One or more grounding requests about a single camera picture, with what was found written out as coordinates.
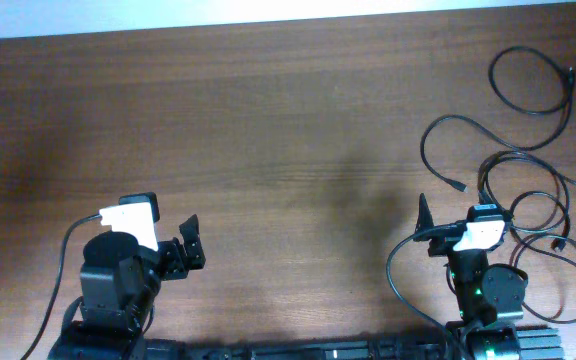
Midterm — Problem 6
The black USB cable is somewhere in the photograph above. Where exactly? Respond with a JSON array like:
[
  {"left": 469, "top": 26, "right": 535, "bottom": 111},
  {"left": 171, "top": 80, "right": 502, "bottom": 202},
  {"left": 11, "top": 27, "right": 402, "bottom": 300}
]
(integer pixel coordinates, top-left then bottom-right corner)
[
  {"left": 476, "top": 149, "right": 576, "bottom": 234},
  {"left": 505, "top": 190, "right": 576, "bottom": 324},
  {"left": 419, "top": 45, "right": 576, "bottom": 194}
]

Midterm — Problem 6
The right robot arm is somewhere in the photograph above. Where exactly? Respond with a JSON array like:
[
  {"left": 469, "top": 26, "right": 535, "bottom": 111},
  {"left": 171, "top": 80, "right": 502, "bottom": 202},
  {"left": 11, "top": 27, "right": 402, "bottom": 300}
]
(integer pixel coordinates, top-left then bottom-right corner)
[{"left": 416, "top": 194, "right": 528, "bottom": 359}]

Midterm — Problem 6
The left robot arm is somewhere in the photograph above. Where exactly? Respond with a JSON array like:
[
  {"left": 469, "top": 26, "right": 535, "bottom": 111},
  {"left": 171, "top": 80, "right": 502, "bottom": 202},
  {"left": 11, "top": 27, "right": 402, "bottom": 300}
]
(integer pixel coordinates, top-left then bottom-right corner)
[{"left": 48, "top": 215, "right": 206, "bottom": 360}]

